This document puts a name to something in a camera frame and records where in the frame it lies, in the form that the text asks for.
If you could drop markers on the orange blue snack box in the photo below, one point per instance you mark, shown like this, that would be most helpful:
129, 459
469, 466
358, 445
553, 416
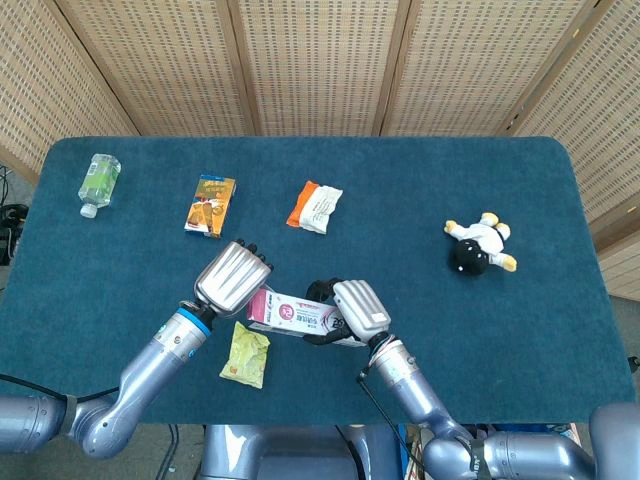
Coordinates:
210, 207

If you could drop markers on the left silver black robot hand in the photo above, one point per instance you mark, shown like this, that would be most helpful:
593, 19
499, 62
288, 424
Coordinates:
230, 280

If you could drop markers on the white pink toothpaste box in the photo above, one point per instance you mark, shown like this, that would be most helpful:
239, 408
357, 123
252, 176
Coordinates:
290, 312

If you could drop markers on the blue carpet table cover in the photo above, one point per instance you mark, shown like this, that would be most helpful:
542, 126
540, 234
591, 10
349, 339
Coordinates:
450, 325

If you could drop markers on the clear bottle with green label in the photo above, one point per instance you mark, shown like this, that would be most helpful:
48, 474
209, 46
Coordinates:
100, 182

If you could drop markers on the black white plush toy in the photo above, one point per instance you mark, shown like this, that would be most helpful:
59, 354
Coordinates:
480, 240

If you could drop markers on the black equipment on floor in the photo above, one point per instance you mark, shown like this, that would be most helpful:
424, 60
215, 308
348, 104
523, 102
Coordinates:
12, 220

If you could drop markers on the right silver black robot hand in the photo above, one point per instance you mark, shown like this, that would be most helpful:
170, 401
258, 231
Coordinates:
362, 307

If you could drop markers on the woven folding screen panel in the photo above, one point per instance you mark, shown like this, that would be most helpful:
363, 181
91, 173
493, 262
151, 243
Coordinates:
475, 65
320, 65
165, 65
40, 75
600, 100

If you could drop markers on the yellow-green snack bag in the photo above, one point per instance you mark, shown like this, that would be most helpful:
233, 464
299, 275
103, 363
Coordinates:
245, 357

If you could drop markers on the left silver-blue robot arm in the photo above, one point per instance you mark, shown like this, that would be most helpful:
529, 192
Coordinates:
150, 360

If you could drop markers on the orange white snack packet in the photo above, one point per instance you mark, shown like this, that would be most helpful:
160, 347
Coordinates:
317, 210

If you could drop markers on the silver-blue robot torso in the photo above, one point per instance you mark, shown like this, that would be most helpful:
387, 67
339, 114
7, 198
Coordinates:
290, 460

